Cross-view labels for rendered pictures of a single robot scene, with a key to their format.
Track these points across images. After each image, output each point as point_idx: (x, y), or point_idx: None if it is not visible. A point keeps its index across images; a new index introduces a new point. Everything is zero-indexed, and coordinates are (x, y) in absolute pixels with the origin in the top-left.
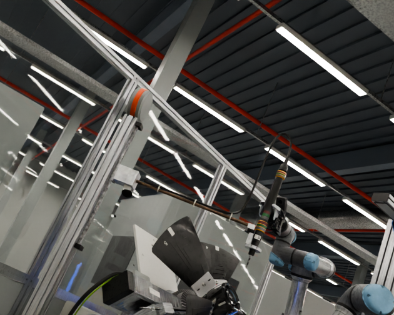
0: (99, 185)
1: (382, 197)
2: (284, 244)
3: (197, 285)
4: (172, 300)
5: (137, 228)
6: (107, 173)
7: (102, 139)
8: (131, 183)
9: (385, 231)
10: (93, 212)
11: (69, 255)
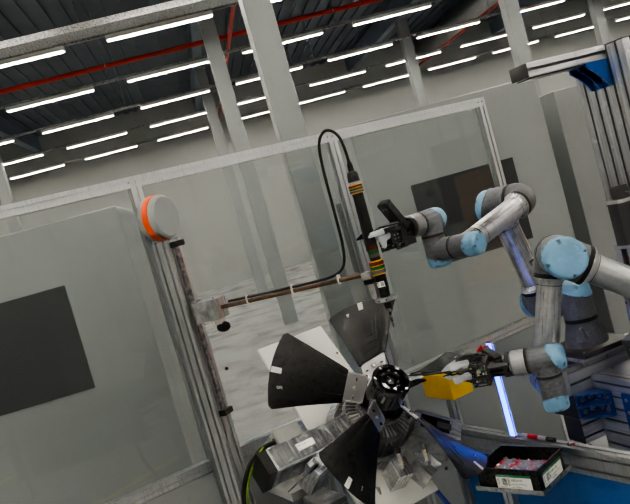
0: (191, 340)
1: (521, 74)
2: (433, 239)
3: (348, 394)
4: (334, 427)
5: (264, 351)
6: (188, 323)
7: (159, 280)
8: (217, 317)
9: (576, 80)
10: (210, 369)
11: (224, 426)
